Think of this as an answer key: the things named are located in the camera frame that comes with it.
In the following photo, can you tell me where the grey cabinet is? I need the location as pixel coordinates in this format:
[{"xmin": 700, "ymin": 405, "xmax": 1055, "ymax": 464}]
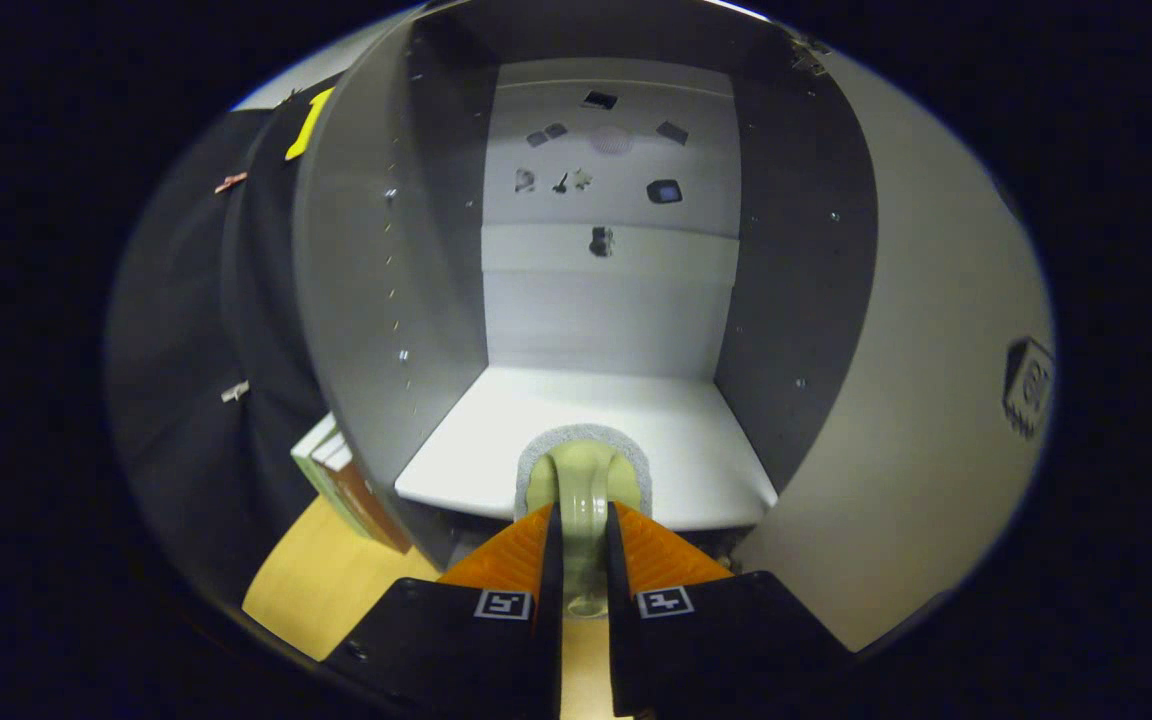
[{"xmin": 293, "ymin": 0, "xmax": 882, "ymax": 571}]

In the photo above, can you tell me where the black backdrop cloth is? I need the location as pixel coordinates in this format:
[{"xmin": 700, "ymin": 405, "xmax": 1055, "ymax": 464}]
[{"xmin": 104, "ymin": 85, "xmax": 377, "ymax": 611}]

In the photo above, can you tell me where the pale green mug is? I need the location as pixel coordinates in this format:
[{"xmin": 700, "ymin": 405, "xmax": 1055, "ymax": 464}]
[{"xmin": 514, "ymin": 424, "xmax": 655, "ymax": 618}]

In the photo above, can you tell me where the row of upright books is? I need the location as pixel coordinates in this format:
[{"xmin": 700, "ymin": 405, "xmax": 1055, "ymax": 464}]
[{"xmin": 290, "ymin": 412, "xmax": 413, "ymax": 554}]

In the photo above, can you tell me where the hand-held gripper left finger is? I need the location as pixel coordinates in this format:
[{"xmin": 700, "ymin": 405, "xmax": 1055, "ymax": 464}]
[{"xmin": 320, "ymin": 502, "xmax": 565, "ymax": 720}]

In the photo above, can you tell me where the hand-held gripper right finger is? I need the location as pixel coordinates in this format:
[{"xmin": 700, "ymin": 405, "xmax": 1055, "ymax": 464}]
[{"xmin": 603, "ymin": 501, "xmax": 854, "ymax": 719}]

